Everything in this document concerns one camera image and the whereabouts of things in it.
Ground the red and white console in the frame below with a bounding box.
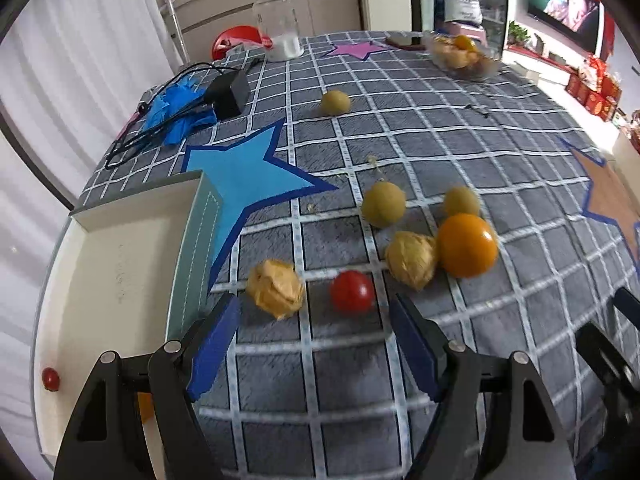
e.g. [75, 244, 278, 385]
[504, 45, 572, 87]

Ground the white shallow box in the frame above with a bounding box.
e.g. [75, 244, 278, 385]
[31, 170, 227, 480]

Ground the white round side table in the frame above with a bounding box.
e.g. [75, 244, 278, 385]
[611, 109, 640, 173]

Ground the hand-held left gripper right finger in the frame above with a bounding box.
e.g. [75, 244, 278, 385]
[390, 292, 578, 480]

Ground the crumpled blue glove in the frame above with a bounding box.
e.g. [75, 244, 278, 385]
[142, 81, 218, 147]

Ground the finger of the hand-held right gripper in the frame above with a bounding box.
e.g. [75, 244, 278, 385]
[575, 322, 640, 413]
[613, 285, 640, 318]

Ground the white pole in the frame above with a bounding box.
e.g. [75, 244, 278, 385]
[159, 0, 190, 70]

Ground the white curtain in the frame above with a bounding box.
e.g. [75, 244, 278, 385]
[0, 0, 183, 271]

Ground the dark flat phone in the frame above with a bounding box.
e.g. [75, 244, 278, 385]
[386, 34, 427, 52]

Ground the clear plastic bottle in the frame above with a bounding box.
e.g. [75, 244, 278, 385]
[251, 0, 305, 63]

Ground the red wall banner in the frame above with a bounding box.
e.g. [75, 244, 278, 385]
[597, 9, 617, 62]

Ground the heap of mandarins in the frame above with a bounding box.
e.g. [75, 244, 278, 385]
[431, 40, 493, 75]

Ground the pink plastic stool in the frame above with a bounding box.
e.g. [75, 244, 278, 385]
[444, 21, 489, 47]

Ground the white shopping bag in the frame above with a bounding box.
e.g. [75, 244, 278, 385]
[442, 0, 484, 27]

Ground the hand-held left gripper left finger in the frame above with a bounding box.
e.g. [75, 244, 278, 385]
[52, 292, 244, 480]

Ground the small yellowish longan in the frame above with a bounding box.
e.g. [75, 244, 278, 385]
[320, 89, 352, 117]
[361, 181, 407, 229]
[442, 186, 481, 219]

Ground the green potted plant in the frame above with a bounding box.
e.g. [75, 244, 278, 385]
[507, 20, 532, 49]

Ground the black power adapter with cable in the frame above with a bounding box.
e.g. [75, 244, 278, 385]
[104, 61, 267, 172]

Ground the stack of red gift boxes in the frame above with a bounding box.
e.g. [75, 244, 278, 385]
[566, 56, 624, 122]

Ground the red plastic stool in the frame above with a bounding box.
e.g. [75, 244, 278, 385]
[211, 25, 267, 62]

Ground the grey checked star tablecloth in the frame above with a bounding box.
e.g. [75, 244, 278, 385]
[80, 30, 640, 480]

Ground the yellow husked physalis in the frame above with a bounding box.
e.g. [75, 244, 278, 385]
[244, 258, 306, 320]
[384, 230, 440, 291]

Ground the wall television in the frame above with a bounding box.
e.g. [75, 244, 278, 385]
[526, 0, 607, 59]

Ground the clear glass bowl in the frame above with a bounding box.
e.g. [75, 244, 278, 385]
[424, 30, 502, 82]

